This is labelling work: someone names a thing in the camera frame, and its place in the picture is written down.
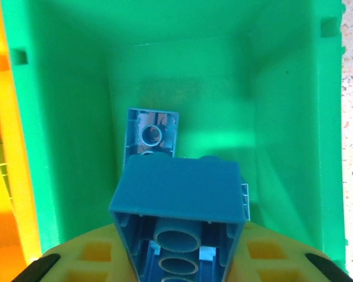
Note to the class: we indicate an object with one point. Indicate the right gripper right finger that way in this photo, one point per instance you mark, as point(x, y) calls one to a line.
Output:
point(294, 255)

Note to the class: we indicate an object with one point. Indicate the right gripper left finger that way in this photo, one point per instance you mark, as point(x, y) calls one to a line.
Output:
point(61, 255)

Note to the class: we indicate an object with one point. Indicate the yellow plastic bin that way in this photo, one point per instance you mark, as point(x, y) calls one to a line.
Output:
point(17, 147)

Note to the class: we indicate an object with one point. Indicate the long blue lego brick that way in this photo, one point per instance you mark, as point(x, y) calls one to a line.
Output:
point(176, 188)
point(151, 135)

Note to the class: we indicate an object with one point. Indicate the green plastic bin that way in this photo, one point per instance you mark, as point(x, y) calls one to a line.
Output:
point(76, 117)

